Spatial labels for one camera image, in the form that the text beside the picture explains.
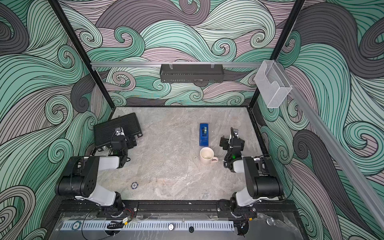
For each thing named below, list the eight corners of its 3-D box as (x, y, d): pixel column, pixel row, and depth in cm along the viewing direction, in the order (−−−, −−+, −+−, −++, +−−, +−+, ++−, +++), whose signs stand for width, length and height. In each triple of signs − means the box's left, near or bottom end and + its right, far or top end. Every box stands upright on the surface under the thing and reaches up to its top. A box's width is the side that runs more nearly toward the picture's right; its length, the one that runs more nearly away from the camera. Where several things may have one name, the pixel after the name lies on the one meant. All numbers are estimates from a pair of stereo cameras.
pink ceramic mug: (200, 166, 90) (201, 158, 82) (199, 155, 95) (200, 147, 87) (215, 166, 90) (218, 158, 82) (214, 155, 95) (216, 147, 87)
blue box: (199, 145, 99) (200, 140, 94) (199, 129, 108) (200, 123, 103) (207, 146, 99) (208, 140, 94) (207, 129, 108) (208, 123, 103)
